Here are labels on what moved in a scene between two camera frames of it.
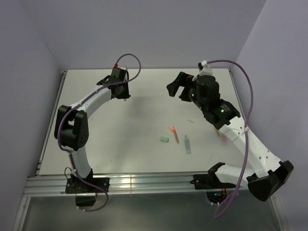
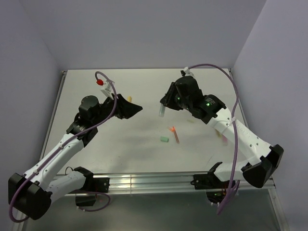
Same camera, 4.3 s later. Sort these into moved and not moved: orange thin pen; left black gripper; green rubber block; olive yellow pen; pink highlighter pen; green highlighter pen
Moved: green highlighter pen; left black gripper
Not moved: pink highlighter pen; olive yellow pen; green rubber block; orange thin pen
